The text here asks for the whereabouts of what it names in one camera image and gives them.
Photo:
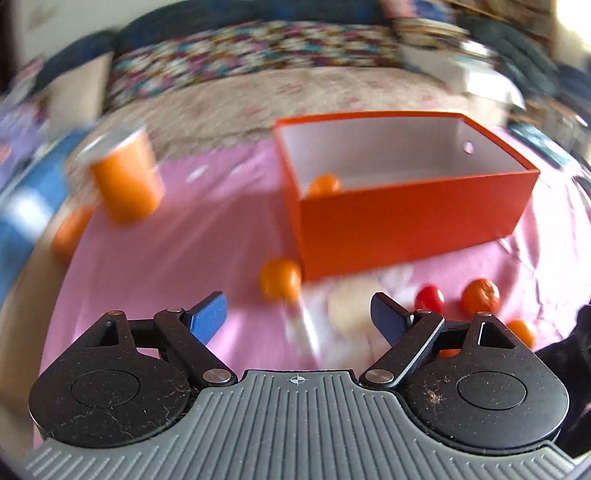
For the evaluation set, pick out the beige quilted bedspread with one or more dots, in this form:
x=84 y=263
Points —
x=277 y=101

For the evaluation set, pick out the tangerine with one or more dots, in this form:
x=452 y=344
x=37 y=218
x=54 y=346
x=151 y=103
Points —
x=280 y=279
x=481 y=297
x=324 y=185
x=449 y=354
x=522 y=333

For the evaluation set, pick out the orange cardboard box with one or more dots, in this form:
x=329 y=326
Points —
x=406 y=221

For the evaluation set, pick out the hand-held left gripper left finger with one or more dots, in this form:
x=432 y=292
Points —
x=208 y=316

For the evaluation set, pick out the purple floral blanket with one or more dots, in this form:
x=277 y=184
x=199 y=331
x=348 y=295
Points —
x=18 y=124

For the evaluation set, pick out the beige pillow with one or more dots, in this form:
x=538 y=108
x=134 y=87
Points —
x=81 y=94

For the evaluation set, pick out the red cherry tomato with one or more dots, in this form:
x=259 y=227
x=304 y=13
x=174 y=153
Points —
x=429 y=299

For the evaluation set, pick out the orange canister with white lid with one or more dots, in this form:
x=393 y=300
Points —
x=127 y=180

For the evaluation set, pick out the orange waste bin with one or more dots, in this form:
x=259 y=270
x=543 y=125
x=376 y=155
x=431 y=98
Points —
x=71 y=233

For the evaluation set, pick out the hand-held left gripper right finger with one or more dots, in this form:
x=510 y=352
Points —
x=388 y=316

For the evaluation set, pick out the pink tablecloth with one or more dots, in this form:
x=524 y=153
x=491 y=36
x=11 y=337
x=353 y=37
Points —
x=184 y=258

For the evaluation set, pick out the dark daisy print cushion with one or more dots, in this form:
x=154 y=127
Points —
x=332 y=44
x=184 y=64

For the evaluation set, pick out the blue striped bed sheet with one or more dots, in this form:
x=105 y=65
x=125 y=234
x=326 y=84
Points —
x=27 y=217

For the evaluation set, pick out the dark blue patterned cushion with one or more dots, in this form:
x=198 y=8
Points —
x=231 y=16

